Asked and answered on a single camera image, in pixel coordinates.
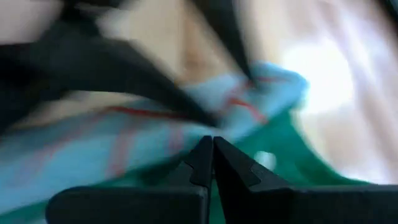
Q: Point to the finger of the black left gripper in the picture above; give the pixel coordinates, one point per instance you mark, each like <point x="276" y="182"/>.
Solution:
<point x="62" y="68"/>
<point x="225" y="25"/>

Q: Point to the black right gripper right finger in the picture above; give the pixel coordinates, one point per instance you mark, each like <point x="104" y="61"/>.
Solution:
<point x="295" y="205"/>

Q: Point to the dinosaur print towel green border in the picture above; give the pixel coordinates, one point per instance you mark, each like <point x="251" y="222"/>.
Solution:
<point x="77" y="146"/>

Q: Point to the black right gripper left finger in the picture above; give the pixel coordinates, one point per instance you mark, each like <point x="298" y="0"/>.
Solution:
<point x="140" y="205"/>

